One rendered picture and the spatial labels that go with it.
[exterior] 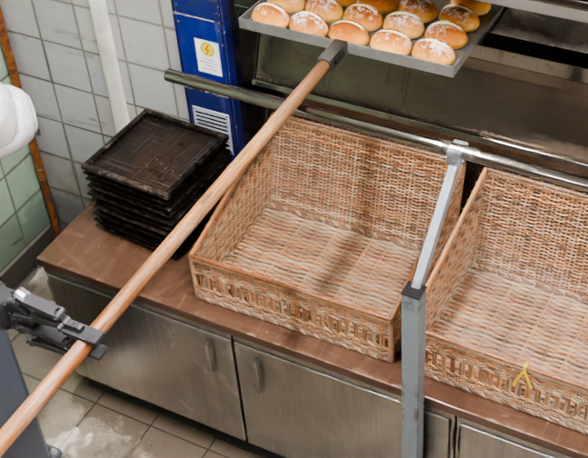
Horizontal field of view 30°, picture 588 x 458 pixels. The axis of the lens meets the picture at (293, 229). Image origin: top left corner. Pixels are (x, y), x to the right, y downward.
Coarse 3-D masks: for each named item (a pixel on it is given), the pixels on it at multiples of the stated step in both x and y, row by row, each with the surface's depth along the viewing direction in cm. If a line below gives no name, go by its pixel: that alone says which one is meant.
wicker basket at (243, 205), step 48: (288, 144) 298; (336, 144) 291; (384, 144) 285; (240, 192) 291; (288, 192) 305; (336, 192) 297; (384, 192) 290; (432, 192) 284; (240, 240) 298; (288, 240) 298; (336, 240) 297; (384, 240) 296; (240, 288) 274; (288, 288) 264; (336, 288) 283; (384, 288) 282; (336, 336) 268; (384, 336) 270
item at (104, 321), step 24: (312, 72) 246; (288, 96) 240; (264, 144) 231; (240, 168) 224; (216, 192) 218; (192, 216) 213; (168, 240) 208; (144, 264) 204; (120, 312) 197; (72, 360) 188; (48, 384) 184; (24, 408) 180; (0, 432) 177; (0, 456) 176
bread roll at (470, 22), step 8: (448, 8) 258; (456, 8) 257; (464, 8) 257; (440, 16) 260; (448, 16) 258; (456, 16) 257; (464, 16) 256; (472, 16) 256; (464, 24) 257; (472, 24) 257
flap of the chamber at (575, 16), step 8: (480, 0) 230; (488, 0) 229; (496, 0) 228; (504, 0) 227; (512, 0) 227; (520, 0) 226; (528, 0) 225; (520, 8) 227; (528, 8) 226; (536, 8) 225; (544, 8) 224; (552, 8) 223; (560, 8) 222; (568, 8) 222; (560, 16) 223; (568, 16) 222; (576, 16) 222; (584, 16) 221
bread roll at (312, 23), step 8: (296, 16) 260; (304, 16) 259; (312, 16) 259; (320, 16) 260; (296, 24) 260; (304, 24) 259; (312, 24) 259; (320, 24) 259; (304, 32) 260; (312, 32) 259; (320, 32) 259
